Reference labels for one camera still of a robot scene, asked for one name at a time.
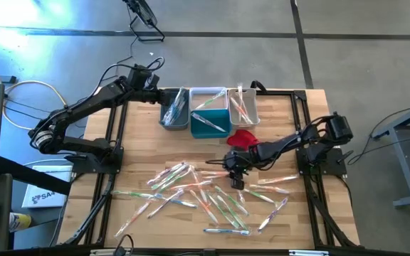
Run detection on dark purple toothbrush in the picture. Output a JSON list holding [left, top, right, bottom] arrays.
[[191, 112, 227, 134]]

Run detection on orange toothbrush yellow bristles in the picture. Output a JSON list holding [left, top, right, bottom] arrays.
[[171, 180, 214, 190]]

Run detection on purple white toothbrush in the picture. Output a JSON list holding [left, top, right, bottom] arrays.
[[147, 162, 185, 186], [257, 196, 290, 232]]

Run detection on red cloth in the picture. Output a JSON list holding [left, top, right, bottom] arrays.
[[226, 129, 260, 149]]

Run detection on dark grey plastic bin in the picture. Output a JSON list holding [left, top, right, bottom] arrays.
[[159, 87, 191, 132]]

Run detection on teal plastic bin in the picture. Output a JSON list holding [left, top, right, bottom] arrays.
[[189, 108, 232, 139]]

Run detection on pale blue plastic bin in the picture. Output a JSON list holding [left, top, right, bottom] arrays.
[[189, 86, 228, 112]]

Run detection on black fan stand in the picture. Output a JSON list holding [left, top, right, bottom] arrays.
[[122, 0, 166, 43]]

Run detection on white printed box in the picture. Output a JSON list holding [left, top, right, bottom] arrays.
[[21, 164, 74, 210]]

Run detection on black desk bar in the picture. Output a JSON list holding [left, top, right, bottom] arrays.
[[0, 155, 73, 196]]

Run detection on yellow can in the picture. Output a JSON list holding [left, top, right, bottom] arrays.
[[8, 212, 33, 233]]

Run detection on black aluminium frame rail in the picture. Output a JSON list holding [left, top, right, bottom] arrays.
[[57, 95, 131, 247], [162, 88, 309, 97], [57, 244, 361, 251], [290, 89, 361, 249]]

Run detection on black floor cable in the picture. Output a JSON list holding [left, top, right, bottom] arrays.
[[347, 106, 410, 166], [98, 35, 138, 88]]

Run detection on black curved handle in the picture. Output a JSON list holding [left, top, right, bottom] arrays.
[[250, 80, 268, 94]]

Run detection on yellow cable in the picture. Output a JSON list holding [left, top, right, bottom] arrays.
[[4, 80, 67, 132]]

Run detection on silver table bracket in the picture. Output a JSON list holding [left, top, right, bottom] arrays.
[[90, 248, 131, 255], [288, 250, 330, 256]]

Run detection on black table-level camera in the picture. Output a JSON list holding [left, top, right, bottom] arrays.
[[113, 233, 135, 256]]

